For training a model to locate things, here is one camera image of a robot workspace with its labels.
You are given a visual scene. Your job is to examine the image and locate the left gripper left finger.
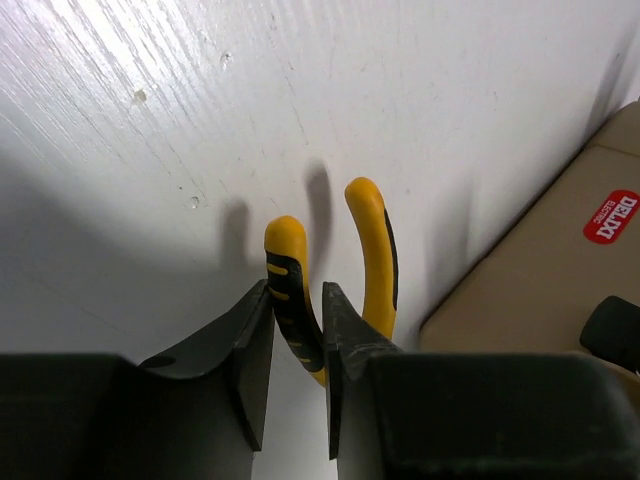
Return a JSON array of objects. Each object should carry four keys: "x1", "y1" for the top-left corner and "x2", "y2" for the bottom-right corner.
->
[{"x1": 1, "y1": 281, "x2": 274, "y2": 479}]

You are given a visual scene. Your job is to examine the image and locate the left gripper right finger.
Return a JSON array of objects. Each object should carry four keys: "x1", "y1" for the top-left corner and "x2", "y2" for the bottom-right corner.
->
[{"x1": 322, "y1": 282, "x2": 639, "y2": 479}]

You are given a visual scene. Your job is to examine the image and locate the yellow handled needle-nose pliers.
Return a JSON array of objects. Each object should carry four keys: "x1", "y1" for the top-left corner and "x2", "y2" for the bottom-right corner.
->
[{"x1": 264, "y1": 177, "x2": 399, "y2": 386}]

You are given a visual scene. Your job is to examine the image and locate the tan plastic toolbox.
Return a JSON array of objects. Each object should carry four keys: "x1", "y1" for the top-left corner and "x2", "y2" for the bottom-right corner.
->
[{"x1": 419, "y1": 102, "x2": 639, "y2": 353}]

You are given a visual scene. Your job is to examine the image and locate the black toolbox latch near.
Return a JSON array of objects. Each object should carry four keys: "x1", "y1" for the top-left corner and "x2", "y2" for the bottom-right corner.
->
[{"x1": 579, "y1": 296, "x2": 639, "y2": 374}]

